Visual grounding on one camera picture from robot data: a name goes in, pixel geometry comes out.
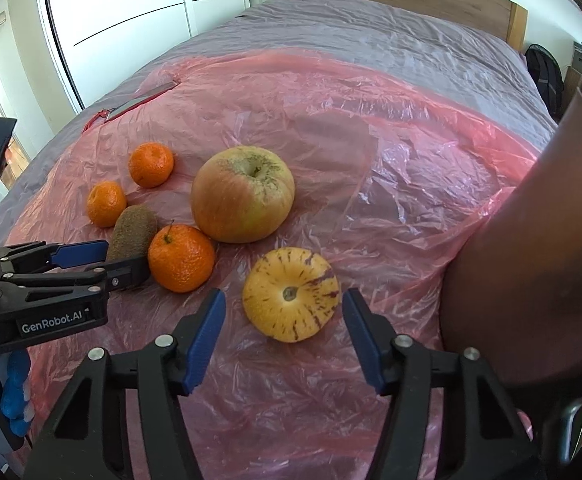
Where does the pink plastic sheet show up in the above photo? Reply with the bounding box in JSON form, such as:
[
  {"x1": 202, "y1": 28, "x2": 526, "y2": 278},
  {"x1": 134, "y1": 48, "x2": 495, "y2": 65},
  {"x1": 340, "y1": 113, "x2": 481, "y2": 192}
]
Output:
[{"x1": 8, "y1": 50, "x2": 538, "y2": 479}]

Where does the black backpack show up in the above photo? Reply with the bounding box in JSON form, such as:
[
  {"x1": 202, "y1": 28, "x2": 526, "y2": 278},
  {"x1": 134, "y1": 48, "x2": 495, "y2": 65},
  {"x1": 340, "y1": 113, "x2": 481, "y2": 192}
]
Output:
[{"x1": 524, "y1": 44, "x2": 564, "y2": 122}]

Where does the large red-green apple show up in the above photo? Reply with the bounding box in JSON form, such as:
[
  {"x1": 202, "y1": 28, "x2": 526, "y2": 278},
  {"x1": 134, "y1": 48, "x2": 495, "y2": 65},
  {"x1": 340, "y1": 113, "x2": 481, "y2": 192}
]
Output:
[{"x1": 190, "y1": 146, "x2": 295, "y2": 244}]

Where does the white wardrobe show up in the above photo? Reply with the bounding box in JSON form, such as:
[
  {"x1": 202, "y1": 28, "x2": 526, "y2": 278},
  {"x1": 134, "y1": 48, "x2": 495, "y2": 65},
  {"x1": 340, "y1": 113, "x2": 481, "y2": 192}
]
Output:
[{"x1": 44, "y1": 0, "x2": 250, "y2": 107}]

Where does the yellow striped small apple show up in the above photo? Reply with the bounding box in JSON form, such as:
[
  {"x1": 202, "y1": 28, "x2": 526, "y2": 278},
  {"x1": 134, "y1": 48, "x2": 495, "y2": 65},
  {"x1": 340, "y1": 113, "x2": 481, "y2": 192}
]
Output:
[{"x1": 242, "y1": 247, "x2": 340, "y2": 344}]

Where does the mandarin with stem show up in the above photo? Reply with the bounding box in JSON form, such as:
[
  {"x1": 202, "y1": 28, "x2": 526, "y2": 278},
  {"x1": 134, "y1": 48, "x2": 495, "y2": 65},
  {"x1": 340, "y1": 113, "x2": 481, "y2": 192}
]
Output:
[{"x1": 148, "y1": 223, "x2": 216, "y2": 292}]

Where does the brown kiwi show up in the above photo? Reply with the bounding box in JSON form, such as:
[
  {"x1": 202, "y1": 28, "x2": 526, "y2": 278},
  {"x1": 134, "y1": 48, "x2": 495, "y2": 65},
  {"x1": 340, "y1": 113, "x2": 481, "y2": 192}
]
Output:
[{"x1": 105, "y1": 205, "x2": 159, "y2": 261}]

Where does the white printer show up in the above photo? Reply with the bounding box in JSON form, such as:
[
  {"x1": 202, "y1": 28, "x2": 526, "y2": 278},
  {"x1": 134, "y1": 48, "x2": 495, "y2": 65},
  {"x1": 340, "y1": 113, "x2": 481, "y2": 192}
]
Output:
[{"x1": 571, "y1": 41, "x2": 582, "y2": 74}]

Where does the blue gloved left hand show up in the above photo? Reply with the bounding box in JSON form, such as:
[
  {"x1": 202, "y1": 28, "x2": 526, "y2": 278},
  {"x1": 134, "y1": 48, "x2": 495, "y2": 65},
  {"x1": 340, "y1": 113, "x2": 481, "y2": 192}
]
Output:
[{"x1": 0, "y1": 349, "x2": 35, "y2": 438}]

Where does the wooden drawer cabinet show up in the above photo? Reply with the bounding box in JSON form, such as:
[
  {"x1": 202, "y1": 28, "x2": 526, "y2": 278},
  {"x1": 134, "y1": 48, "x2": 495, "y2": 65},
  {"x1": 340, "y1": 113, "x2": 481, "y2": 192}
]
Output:
[{"x1": 560, "y1": 66, "x2": 582, "y2": 117}]

